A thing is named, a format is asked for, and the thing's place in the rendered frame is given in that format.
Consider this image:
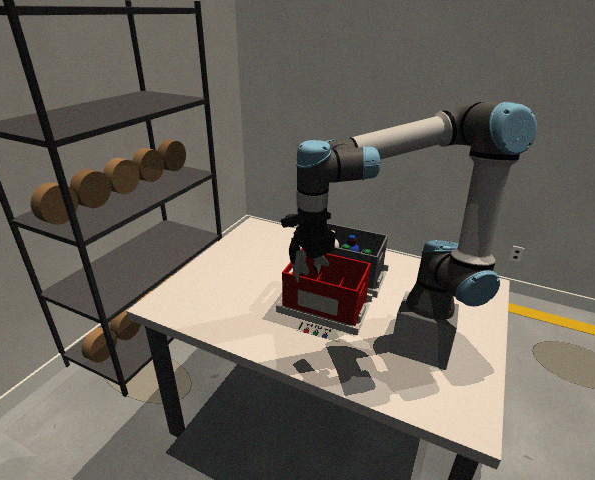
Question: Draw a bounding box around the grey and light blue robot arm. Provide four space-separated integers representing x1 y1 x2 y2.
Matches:
296 102 537 320

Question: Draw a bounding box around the beige paper pick list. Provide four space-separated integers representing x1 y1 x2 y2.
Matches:
296 321 343 342

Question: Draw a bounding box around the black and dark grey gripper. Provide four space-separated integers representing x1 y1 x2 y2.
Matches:
289 207 335 283

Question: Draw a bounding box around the blue bottle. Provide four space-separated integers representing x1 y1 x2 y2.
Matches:
345 235 360 252

